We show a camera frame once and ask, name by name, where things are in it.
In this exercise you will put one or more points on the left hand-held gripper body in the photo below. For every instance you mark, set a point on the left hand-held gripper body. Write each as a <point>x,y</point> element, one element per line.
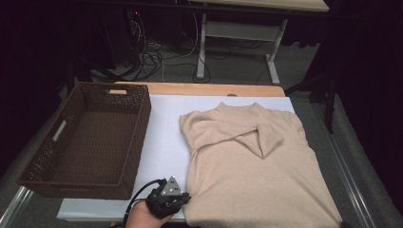
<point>171,188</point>

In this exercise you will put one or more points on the beige sweater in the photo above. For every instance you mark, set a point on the beige sweater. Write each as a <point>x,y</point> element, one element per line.
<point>253,177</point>

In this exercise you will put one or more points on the brown woven basket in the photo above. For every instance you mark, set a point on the brown woven basket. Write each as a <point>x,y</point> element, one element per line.
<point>95,148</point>

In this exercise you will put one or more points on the person's left hand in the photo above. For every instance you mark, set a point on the person's left hand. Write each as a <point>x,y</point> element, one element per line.
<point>142,218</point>

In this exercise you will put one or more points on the white table cover sheet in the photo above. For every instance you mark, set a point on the white table cover sheet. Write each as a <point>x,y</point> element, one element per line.
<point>161,133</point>

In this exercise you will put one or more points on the white-legged desk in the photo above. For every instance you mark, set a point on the white-legged desk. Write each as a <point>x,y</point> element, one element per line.
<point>240,30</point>

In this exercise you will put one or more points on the short aluminium rail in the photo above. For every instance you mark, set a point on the short aluminium rail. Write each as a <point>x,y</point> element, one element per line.
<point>14,207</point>

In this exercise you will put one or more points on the long aluminium rail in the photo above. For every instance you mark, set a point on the long aluminium rail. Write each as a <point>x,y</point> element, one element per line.
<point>336,152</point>

